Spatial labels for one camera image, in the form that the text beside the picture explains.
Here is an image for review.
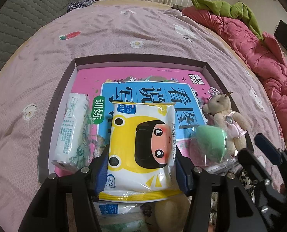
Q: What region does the green makeup sponge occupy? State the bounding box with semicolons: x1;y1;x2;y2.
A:
191;124;234;168

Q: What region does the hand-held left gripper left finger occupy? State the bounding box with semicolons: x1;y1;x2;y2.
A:
18;147;109;232

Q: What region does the purple printed bedspread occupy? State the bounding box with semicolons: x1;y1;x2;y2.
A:
0;0;287;232

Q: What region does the pink and blue book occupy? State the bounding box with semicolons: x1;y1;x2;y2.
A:
56;69;207;175

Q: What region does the yellow cartoon wipes packet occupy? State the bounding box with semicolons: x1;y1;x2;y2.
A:
99;101;183;202

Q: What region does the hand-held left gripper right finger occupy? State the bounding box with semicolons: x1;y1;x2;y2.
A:
174;149;267;232

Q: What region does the grey quilted sofa cover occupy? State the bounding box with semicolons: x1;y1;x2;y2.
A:
0;0;84;88

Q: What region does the crowned teddy bear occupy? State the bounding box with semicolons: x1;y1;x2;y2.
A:
203;87;249;157

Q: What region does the shallow purple cardboard box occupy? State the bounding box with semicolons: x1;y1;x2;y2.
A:
38;55;254;183

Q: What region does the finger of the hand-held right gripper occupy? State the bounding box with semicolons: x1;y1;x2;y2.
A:
238;148;273;189
255;133;287;167

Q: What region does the green blanket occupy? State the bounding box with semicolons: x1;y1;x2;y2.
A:
191;0;265;40

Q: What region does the purple cartoon wipes packet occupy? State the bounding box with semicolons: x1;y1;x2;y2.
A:
94;201;144;220

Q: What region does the blue patterned cloth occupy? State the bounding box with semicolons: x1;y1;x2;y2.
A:
67;0;96;13

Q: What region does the pink quilt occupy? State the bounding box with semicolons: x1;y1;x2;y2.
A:
182;6;287;123

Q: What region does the leopard print scrunchie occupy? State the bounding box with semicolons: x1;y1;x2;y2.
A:
238;169;255;199

